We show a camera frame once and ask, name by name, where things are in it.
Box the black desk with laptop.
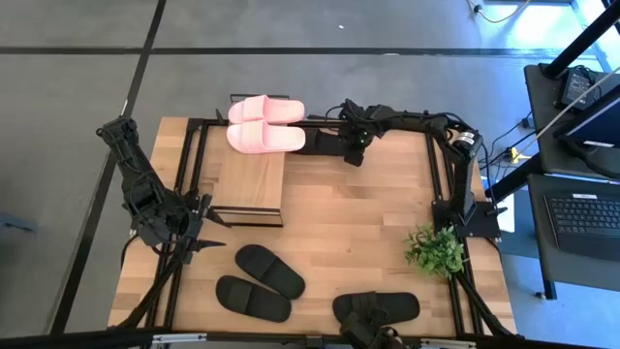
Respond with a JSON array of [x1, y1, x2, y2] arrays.
[[527, 174, 620, 300]]

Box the black metal pole stand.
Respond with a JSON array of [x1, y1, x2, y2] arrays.
[[541, 0, 620, 79]]

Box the black rig crossbar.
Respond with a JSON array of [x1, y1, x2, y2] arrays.
[[0, 328, 620, 349]]

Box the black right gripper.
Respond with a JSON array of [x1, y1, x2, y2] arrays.
[[305, 99, 387, 169]]

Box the wooden shelf with black frame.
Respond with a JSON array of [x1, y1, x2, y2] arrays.
[[207, 93, 291, 228]]

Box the black desk with monitor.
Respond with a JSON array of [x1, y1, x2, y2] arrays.
[[524, 62, 620, 185]]

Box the black laptop keyboard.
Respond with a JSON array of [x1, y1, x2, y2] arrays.
[[542, 192, 620, 263]]

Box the black metal pole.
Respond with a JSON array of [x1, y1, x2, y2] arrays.
[[483, 153, 548, 201]]

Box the pink foam slide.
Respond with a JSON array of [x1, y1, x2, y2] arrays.
[[226, 119, 308, 155], [227, 94, 306, 125]]

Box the black floor cables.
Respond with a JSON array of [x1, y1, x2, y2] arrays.
[[479, 111, 534, 171]]

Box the black monitor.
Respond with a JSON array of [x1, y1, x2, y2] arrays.
[[553, 84, 620, 181]]

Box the silver bracket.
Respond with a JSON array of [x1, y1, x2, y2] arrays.
[[419, 337, 479, 348], [152, 333, 207, 346]]

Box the green artificial plant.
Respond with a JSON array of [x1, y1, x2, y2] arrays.
[[403, 222, 467, 281]]

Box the black aluminium table frame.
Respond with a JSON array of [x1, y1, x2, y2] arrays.
[[113, 117, 517, 340]]

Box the black foam slide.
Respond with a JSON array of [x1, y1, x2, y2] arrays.
[[331, 290, 421, 336], [233, 243, 307, 301], [214, 274, 294, 324]]

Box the black power adapter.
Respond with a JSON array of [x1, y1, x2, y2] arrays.
[[560, 67, 593, 111]]

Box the black mounting hardware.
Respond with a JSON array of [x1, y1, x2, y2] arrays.
[[338, 309, 406, 349]]

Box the white sheet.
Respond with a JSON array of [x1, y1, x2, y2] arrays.
[[496, 206, 515, 234]]

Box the yellow plug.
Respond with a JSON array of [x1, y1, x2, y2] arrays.
[[508, 146, 533, 165]]

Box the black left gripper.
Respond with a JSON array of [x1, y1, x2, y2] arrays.
[[164, 192, 233, 267]]

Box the pale floor cable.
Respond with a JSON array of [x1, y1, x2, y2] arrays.
[[464, 0, 534, 24]]

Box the white cable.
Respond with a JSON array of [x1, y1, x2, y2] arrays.
[[512, 67, 620, 161]]

